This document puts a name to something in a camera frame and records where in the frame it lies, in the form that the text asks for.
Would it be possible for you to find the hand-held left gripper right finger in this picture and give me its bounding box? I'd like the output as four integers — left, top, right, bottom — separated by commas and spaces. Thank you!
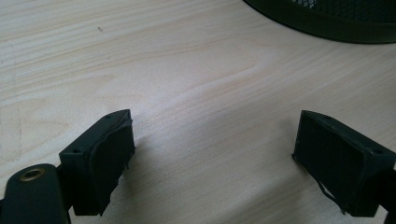
291, 109, 396, 218

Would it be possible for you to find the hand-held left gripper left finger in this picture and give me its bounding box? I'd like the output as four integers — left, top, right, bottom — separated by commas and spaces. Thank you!
59, 108, 136, 217

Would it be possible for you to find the black mesh trash bin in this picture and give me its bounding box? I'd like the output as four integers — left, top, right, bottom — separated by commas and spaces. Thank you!
242, 0, 396, 45

